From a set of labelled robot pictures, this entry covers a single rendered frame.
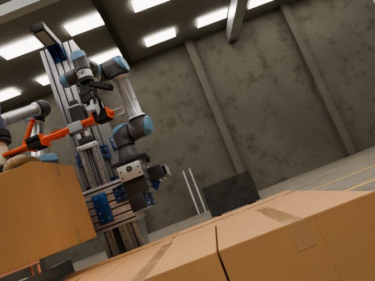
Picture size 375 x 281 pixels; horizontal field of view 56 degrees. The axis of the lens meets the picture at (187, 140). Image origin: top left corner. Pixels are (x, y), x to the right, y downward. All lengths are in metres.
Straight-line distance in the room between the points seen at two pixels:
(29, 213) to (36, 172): 0.17
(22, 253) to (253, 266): 1.06
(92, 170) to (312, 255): 1.73
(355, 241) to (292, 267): 0.16
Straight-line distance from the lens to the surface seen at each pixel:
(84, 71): 1.81
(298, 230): 0.89
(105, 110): 1.71
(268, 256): 0.89
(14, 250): 1.69
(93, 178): 2.36
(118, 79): 2.26
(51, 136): 1.81
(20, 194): 1.67
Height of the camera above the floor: 0.68
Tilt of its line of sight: 9 degrees up
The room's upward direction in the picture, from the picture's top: 21 degrees counter-clockwise
